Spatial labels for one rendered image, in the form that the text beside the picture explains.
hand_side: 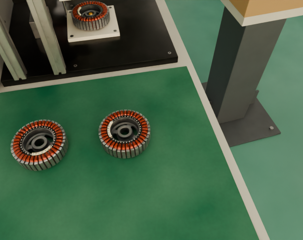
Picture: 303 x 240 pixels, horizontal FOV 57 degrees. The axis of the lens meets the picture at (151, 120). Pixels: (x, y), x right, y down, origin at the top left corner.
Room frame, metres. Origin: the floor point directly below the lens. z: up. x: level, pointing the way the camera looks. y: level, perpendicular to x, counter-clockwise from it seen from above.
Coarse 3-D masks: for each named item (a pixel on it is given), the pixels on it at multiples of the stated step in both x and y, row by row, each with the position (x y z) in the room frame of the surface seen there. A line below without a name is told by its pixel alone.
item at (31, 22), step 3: (48, 9) 0.75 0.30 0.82; (30, 12) 0.73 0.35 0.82; (30, 15) 0.71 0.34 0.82; (30, 18) 0.70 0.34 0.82; (51, 18) 0.76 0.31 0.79; (30, 21) 0.68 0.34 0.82; (33, 21) 0.68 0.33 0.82; (51, 21) 0.74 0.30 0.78; (30, 24) 0.68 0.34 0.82; (33, 24) 0.68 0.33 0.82; (33, 27) 0.68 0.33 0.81; (36, 27) 0.68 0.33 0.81; (33, 30) 0.68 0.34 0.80; (36, 30) 0.68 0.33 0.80; (33, 33) 0.68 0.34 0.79; (36, 33) 0.68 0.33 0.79; (36, 36) 0.68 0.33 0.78; (39, 36) 0.68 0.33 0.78
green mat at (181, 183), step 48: (0, 96) 0.47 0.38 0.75; (48, 96) 0.47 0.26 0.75; (96, 96) 0.47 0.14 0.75; (144, 96) 0.47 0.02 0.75; (192, 96) 0.47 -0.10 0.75; (0, 144) 0.33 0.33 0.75; (96, 144) 0.33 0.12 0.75; (192, 144) 0.33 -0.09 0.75; (0, 192) 0.22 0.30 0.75; (48, 192) 0.22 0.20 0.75; (96, 192) 0.22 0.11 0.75; (144, 192) 0.22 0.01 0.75; (192, 192) 0.22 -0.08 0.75
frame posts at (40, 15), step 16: (32, 0) 0.54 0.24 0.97; (0, 16) 0.54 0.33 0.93; (32, 16) 0.53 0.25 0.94; (48, 16) 0.55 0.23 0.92; (0, 32) 0.51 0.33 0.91; (48, 32) 0.53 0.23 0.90; (0, 48) 0.51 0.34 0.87; (48, 48) 0.53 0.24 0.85; (16, 64) 0.51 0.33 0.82; (64, 64) 0.55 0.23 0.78
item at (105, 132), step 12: (108, 120) 0.37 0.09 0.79; (120, 120) 0.38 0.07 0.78; (132, 120) 0.37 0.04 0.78; (144, 120) 0.37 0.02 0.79; (108, 132) 0.33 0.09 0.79; (120, 132) 0.35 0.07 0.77; (132, 132) 0.35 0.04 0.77; (144, 132) 0.34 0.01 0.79; (108, 144) 0.31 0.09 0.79; (120, 144) 0.30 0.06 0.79; (132, 144) 0.31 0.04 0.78; (144, 144) 0.31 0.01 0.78; (120, 156) 0.29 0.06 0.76; (132, 156) 0.29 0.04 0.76
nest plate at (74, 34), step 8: (112, 8) 0.82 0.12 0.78; (112, 16) 0.78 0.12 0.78; (72, 24) 0.73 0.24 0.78; (112, 24) 0.73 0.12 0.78; (72, 32) 0.69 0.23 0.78; (80, 32) 0.69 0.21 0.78; (88, 32) 0.69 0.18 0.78; (96, 32) 0.69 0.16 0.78; (104, 32) 0.69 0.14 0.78; (112, 32) 0.69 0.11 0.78; (72, 40) 0.66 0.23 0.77; (80, 40) 0.67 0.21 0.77
